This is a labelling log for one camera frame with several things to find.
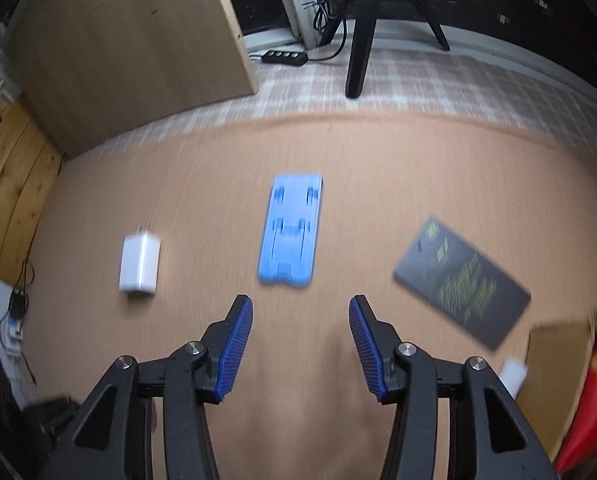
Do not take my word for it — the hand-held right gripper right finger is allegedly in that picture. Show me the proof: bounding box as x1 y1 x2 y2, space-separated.
349 295 562 480

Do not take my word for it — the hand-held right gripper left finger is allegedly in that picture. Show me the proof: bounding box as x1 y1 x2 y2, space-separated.
36 294 254 480

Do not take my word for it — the light blue phone stand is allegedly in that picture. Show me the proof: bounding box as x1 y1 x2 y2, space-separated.
257 173 325 288

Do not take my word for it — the cardboard box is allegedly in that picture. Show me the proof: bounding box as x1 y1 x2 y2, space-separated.
516 312 597 456

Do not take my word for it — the red fabric bag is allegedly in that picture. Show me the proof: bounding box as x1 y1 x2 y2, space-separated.
553 310 597 476

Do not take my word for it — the white power strip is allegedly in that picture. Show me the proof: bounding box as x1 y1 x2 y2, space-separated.
1 312 25 357

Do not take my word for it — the black card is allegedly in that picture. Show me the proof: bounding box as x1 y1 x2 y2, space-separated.
393 216 533 351

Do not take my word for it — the white charger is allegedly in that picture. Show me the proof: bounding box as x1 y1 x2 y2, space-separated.
118 225 163 295

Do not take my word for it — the small white cap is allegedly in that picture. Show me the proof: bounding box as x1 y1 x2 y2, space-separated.
499 357 528 396

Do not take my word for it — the pine plank board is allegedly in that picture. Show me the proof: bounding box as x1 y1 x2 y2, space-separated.
0 82 64 286

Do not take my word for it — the black tripod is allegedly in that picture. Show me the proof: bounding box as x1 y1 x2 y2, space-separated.
329 0 452 100

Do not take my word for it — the black power strip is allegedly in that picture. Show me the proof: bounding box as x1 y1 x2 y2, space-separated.
261 50 309 67

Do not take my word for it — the large light wooden board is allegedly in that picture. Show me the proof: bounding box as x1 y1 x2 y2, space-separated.
6 0 259 156

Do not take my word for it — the black plug with cable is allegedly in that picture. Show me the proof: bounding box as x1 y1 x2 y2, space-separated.
0 260 36 321

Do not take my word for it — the white window frame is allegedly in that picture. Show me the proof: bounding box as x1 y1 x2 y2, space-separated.
238 0 329 53

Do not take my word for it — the black cable bundle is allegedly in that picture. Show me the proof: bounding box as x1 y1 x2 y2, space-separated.
303 0 352 61

